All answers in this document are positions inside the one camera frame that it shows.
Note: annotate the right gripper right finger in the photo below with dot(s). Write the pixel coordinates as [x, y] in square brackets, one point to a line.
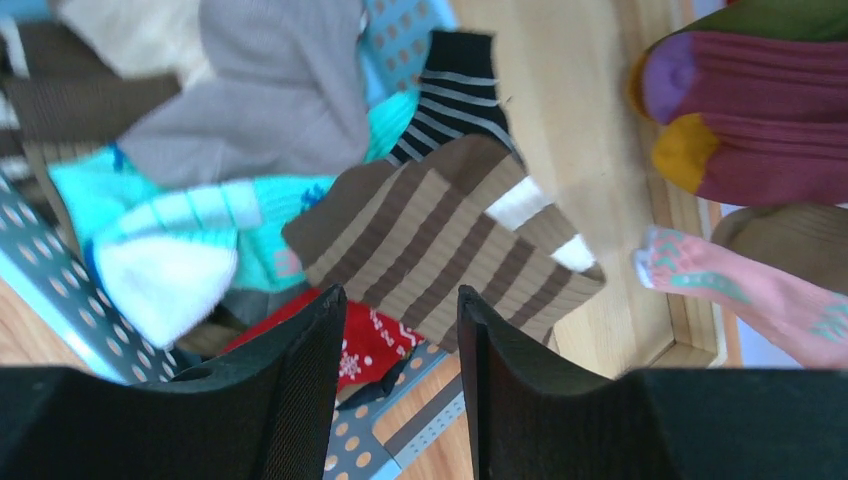
[532, 414]

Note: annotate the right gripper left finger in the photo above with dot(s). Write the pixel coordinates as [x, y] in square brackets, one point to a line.
[261, 411]

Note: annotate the brown striped sock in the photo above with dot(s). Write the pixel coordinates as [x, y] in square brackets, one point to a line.
[404, 239]

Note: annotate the blue sock basket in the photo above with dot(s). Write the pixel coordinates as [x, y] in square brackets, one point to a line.
[423, 417]

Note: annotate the red christmas sock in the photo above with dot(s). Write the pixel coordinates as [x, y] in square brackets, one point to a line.
[372, 342]

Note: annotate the teal white sock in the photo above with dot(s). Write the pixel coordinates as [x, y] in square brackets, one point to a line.
[165, 259]

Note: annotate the pink hanging sock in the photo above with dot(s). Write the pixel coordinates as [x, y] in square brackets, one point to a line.
[807, 322]

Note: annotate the grey sock in basket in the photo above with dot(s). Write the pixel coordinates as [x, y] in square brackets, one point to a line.
[287, 97]

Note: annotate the black striped sock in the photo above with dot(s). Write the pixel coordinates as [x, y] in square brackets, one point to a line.
[457, 97]

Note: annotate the brown hanging sock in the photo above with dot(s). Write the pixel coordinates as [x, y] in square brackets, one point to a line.
[808, 241]

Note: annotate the maroon purple hanging sock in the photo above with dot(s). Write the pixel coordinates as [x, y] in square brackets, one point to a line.
[746, 120]

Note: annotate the olive striped hanging sock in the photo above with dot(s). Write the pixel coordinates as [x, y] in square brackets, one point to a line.
[756, 32]

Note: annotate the wooden hanger rack frame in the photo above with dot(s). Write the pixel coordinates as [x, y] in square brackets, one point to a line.
[563, 68]

